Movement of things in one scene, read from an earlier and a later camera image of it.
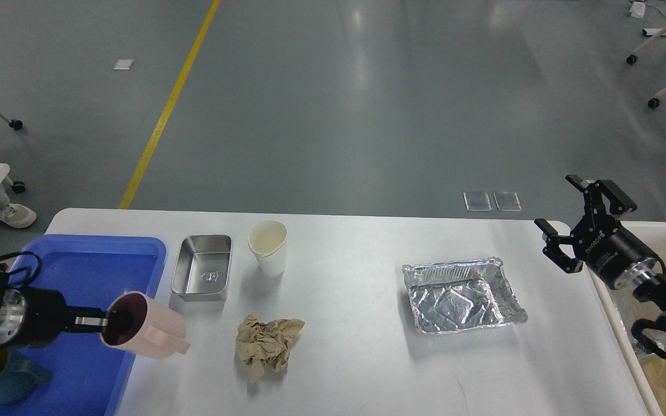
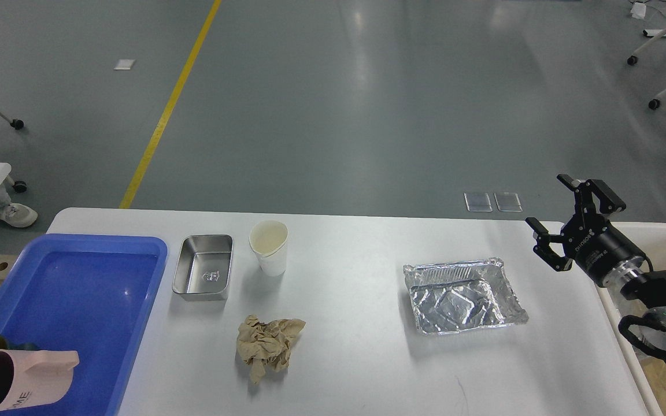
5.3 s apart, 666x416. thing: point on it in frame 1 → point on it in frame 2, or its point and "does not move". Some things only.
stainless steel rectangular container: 202,268 does not move
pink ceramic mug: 146,326 → 8,379
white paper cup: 267,240 does not move
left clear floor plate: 477,201 does not move
